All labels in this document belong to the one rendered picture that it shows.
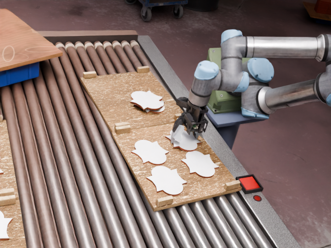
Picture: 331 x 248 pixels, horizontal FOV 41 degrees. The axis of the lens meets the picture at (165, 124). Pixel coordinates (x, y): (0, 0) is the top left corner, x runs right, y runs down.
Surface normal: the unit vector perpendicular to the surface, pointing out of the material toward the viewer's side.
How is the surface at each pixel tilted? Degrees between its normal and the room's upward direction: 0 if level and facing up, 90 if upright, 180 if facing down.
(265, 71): 38
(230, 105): 90
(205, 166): 0
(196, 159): 0
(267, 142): 0
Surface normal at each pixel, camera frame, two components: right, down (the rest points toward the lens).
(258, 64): 0.39, -0.26
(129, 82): 0.16, -0.80
